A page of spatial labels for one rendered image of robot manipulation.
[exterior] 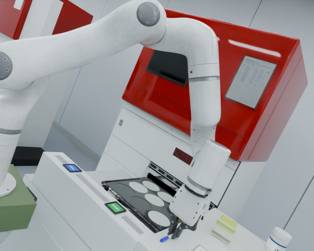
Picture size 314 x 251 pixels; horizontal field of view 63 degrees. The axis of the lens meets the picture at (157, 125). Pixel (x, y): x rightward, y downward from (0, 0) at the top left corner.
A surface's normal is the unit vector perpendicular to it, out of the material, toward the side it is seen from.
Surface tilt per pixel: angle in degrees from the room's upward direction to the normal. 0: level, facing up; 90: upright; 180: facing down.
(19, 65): 76
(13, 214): 90
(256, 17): 90
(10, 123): 84
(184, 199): 91
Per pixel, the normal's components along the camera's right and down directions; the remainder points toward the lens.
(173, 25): -0.75, -0.29
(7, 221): 0.64, 0.40
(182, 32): -0.66, -0.03
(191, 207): -0.48, -0.07
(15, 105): 0.63, -0.61
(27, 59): 0.49, 0.02
